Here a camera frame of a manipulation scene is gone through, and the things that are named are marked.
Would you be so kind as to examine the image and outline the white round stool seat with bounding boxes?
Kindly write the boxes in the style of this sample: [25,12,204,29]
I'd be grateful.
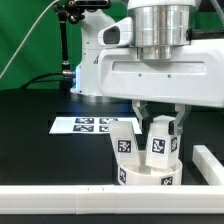
[117,160,183,185]

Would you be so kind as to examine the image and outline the white barrier rail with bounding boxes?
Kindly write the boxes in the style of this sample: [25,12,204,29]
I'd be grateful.
[0,185,224,214]
[192,145,224,186]

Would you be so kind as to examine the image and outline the paper sheet with markers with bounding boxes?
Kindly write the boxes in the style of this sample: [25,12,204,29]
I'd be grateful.
[49,117,141,134]

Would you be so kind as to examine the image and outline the white front barrier rail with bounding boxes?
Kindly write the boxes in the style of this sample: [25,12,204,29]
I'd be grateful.
[0,185,224,214]

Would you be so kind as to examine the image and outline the black cables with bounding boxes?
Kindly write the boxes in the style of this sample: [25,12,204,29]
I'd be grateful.
[19,71,66,90]

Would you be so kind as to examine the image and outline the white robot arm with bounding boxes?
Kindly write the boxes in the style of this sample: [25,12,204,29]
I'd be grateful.
[72,0,224,135]

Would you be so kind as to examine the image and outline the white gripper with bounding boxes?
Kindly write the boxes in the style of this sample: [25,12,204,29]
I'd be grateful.
[98,17,224,136]

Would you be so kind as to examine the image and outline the black camera on mount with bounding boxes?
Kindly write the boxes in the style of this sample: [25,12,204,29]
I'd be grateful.
[66,0,111,9]

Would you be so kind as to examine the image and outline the white right barrier rail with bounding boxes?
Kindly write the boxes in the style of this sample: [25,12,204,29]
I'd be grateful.
[192,145,224,186]

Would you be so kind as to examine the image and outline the white cable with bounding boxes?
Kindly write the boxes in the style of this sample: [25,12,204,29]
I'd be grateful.
[0,0,61,80]

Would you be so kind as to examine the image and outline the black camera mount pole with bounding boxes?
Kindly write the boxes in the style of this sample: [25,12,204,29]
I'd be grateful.
[54,3,74,93]

